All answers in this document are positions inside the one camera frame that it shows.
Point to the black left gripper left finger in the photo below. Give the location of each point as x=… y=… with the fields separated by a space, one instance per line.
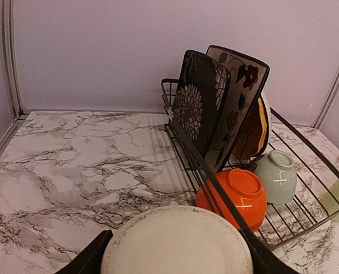
x=89 y=260

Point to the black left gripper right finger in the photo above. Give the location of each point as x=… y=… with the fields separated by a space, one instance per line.
x=264 y=261

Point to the white ceramic bowl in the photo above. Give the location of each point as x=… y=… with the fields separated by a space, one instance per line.
x=246 y=192

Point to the brown grey metal-lined cup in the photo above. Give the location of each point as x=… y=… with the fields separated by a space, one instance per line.
x=177 y=239

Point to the light green ceramic bowl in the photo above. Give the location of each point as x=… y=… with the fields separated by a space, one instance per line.
x=278 y=176

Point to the light green mug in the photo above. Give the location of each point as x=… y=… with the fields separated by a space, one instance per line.
x=331 y=205

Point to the yellow polka dot plate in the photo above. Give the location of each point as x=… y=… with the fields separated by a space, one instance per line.
x=252 y=137

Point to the white square floral plate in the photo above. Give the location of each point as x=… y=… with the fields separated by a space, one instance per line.
x=247 y=79

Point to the black square floral plate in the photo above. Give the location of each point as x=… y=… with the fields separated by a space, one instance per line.
x=200 y=96

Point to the round brown rim floral plate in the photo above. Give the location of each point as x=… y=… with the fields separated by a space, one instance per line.
x=268 y=115

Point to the black wire dish rack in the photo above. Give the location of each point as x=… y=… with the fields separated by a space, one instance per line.
x=284 y=223

